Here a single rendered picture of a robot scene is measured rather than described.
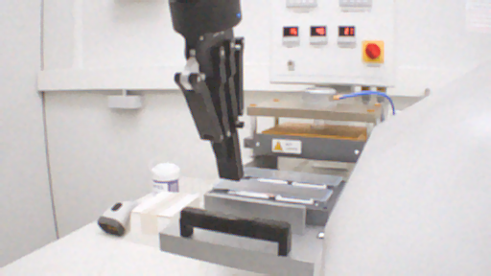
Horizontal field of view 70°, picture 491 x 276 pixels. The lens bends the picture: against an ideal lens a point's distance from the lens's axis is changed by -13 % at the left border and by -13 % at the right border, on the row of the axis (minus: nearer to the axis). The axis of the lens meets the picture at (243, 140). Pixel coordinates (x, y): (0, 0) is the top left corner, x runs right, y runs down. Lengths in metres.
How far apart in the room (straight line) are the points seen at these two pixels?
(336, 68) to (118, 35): 1.09
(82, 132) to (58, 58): 0.40
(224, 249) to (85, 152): 1.55
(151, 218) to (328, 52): 0.60
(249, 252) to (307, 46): 0.65
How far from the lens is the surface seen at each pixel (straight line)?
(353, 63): 1.01
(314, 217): 0.58
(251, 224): 0.49
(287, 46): 1.05
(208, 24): 0.40
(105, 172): 1.95
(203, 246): 0.53
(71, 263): 1.00
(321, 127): 0.89
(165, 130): 1.70
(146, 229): 1.03
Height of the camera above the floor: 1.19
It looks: 10 degrees down
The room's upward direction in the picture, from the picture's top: straight up
